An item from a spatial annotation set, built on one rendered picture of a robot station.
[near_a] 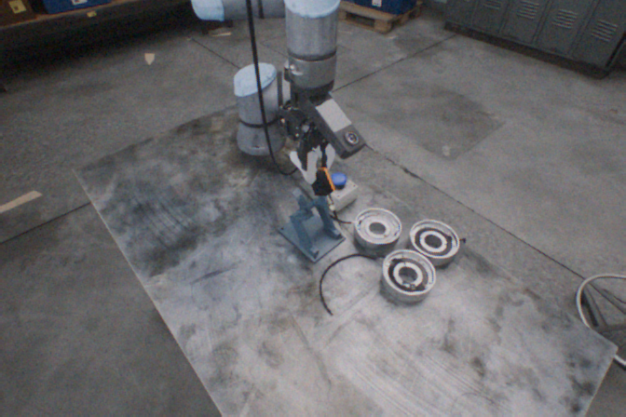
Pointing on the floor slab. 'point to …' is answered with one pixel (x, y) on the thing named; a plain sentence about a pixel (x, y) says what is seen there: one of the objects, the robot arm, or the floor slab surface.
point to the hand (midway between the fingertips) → (319, 176)
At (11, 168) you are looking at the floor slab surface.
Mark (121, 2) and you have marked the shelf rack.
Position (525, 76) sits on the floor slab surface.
